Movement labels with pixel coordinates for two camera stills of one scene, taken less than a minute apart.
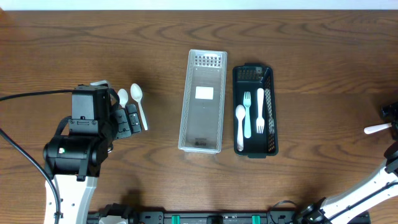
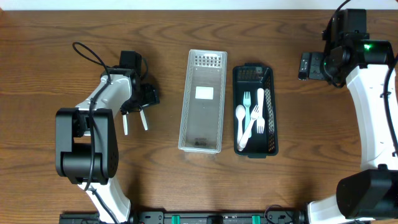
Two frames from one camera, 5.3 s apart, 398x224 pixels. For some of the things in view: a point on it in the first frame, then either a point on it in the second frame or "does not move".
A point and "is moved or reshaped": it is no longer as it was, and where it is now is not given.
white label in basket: (205, 93) does not move
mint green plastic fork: (247, 99) does not move
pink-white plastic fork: (375, 128) is moved or reshaped
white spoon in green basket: (240, 112) does not move
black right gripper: (393, 111) -> (314, 71)
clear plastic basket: (202, 106) does not move
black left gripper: (125, 121) -> (134, 109)
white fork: (260, 121) does not move
